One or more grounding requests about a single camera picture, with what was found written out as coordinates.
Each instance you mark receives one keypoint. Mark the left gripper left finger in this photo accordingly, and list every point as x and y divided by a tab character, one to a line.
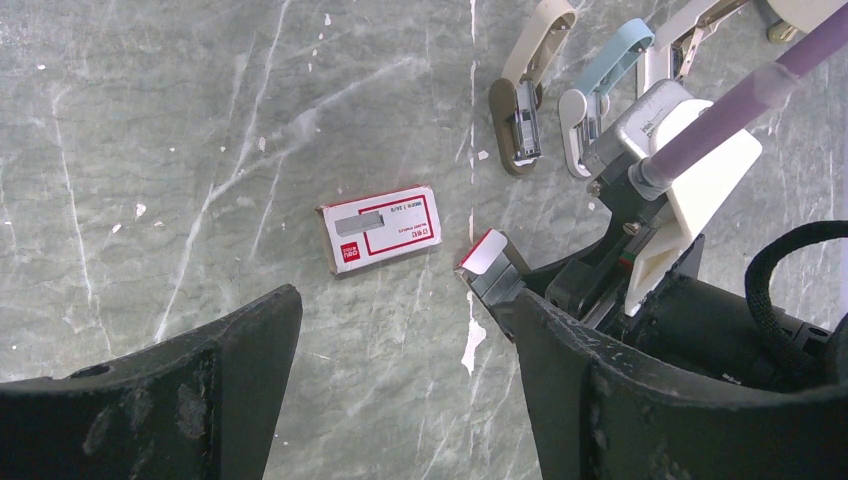
200	405

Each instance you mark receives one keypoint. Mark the red staple box sleeve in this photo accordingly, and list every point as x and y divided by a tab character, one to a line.
368	230

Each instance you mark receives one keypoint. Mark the staple box tray with staples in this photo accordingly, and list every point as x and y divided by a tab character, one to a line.
493	269

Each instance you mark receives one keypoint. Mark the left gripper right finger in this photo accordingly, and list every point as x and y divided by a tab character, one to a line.
600	409

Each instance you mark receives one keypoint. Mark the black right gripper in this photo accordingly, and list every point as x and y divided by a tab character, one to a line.
686	322

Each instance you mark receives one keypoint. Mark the blue mini stapler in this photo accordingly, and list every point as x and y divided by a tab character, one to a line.
582	108

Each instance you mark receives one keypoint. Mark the beige stapler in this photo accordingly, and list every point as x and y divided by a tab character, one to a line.
516	96

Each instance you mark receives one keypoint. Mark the cream cylindrical container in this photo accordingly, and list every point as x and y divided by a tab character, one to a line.
786	18

